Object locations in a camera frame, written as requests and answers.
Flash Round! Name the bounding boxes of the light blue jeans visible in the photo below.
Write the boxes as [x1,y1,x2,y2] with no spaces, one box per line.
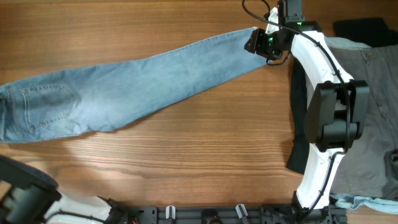
[1,28,266,143]

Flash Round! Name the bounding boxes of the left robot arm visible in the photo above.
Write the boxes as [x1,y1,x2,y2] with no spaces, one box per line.
[1,156,138,224]

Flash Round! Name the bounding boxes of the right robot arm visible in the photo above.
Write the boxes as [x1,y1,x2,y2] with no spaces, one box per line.
[244,1,369,223]

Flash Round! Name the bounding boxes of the dark garment at back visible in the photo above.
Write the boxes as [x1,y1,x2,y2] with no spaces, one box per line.
[333,17,397,47]

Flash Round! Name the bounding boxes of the black garment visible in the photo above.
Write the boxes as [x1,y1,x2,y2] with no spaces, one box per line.
[286,58,309,174]

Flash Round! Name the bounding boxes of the grey trousers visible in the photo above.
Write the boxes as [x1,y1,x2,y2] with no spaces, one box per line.
[326,43,398,202]

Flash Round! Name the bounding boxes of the light blue shirt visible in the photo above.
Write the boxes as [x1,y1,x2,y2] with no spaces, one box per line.
[323,35,398,215]

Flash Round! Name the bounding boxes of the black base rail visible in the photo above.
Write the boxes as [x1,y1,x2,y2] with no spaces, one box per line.
[124,203,348,224]

